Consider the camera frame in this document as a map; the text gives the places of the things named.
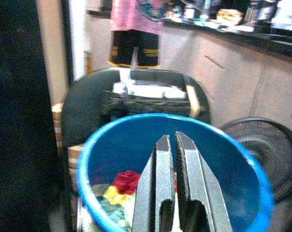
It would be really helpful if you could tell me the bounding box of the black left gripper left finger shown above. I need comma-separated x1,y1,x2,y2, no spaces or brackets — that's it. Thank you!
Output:
131,134,176,232

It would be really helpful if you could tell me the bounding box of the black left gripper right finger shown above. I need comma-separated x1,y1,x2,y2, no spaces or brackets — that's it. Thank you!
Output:
174,131,234,232

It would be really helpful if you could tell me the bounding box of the red cloth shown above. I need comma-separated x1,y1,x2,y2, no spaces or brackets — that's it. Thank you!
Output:
113,170,142,195

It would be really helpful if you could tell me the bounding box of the yellow and green cloth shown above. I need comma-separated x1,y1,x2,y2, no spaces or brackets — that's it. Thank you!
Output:
91,184,137,232

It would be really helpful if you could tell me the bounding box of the blue plastic bucket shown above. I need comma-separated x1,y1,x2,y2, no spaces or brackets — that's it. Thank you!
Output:
77,113,274,232

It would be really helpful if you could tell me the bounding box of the folded dark cloth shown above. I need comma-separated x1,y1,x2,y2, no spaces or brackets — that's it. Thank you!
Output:
100,90,192,118

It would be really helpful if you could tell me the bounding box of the black electric fan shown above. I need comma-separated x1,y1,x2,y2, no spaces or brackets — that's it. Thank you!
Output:
218,117,292,203

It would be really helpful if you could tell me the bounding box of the brown cardboard box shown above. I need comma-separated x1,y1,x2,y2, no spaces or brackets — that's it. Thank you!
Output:
51,102,85,191

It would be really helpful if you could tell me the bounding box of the black round chair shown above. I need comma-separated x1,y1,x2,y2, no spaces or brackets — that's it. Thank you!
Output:
61,67,211,148

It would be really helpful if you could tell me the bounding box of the person in pink shirt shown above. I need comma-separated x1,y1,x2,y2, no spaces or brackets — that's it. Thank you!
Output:
108,0,164,68

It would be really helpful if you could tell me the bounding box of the black counter shelf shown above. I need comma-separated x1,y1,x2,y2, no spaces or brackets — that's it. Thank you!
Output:
87,9,292,58

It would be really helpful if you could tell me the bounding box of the yellow bread bag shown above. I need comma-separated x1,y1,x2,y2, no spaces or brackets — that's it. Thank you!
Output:
216,8,245,26

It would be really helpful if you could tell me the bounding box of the white jar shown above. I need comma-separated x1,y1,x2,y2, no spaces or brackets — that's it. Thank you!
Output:
184,4,196,20

